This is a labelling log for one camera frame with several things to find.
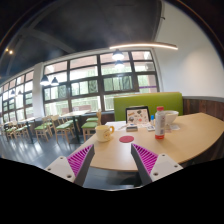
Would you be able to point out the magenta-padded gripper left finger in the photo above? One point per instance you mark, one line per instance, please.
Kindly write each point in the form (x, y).
(79, 160)

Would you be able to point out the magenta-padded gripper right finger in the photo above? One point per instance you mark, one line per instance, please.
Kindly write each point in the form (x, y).
(146, 160)

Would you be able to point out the clear red-capped drink bottle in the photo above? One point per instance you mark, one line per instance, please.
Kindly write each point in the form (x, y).
(160, 125)

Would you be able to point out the flat round red coaster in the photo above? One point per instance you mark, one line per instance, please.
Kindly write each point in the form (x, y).
(126, 139)

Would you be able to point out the small white handheld device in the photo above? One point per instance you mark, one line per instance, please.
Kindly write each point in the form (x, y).
(132, 127)

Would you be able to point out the green-seated wooden chairs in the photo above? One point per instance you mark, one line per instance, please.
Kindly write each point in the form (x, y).
(63, 127)

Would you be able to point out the small blue-capped white bottle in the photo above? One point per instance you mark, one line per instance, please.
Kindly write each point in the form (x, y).
(152, 120)

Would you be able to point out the small white packet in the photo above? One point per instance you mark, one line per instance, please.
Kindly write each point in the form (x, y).
(175, 127)

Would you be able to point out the wooden dining table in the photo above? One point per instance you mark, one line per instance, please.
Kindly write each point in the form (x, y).
(76, 114)
(29, 119)

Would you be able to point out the white bowl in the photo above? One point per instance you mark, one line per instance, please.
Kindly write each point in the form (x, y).
(172, 116)

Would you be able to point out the green upholstered bench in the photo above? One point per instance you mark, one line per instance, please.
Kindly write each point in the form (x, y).
(150, 100)

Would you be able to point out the pendant ceiling lamps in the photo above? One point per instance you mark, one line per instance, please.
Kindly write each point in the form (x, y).
(117, 55)

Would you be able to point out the curved linear ceiling light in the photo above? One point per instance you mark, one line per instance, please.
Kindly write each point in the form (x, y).
(143, 45)

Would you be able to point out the black-framed window wall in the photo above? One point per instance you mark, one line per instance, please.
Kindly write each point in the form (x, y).
(86, 83)

